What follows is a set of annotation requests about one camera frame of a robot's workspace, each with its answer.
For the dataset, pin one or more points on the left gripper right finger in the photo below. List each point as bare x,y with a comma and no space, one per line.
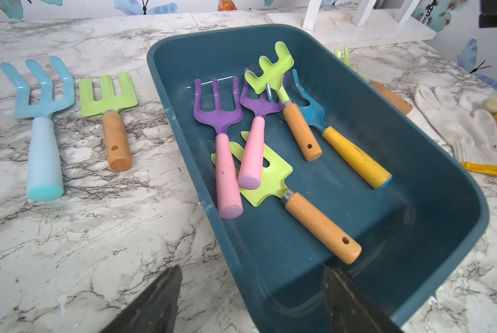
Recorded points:
349,308

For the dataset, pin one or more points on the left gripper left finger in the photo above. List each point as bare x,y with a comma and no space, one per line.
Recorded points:
155,309

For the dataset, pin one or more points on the purple fork pink handle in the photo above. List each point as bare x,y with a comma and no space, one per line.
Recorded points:
228,194

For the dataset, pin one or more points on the teal plastic storage box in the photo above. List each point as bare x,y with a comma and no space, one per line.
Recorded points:
414,232

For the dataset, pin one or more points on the light blue fork rake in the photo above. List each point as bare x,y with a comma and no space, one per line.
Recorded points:
44,179

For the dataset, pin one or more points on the green rake wooden handle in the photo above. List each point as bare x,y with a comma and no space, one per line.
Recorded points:
388,94
273,74

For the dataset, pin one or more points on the white knit glove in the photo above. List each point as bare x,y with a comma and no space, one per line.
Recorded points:
471,132

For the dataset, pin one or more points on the white tiered plant stand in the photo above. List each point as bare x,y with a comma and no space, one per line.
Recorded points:
361,26

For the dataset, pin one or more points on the teal rake yellow handle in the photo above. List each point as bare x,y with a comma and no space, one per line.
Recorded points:
371,171

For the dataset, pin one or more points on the purple rake pink handle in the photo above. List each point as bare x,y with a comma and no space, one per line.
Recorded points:
250,174

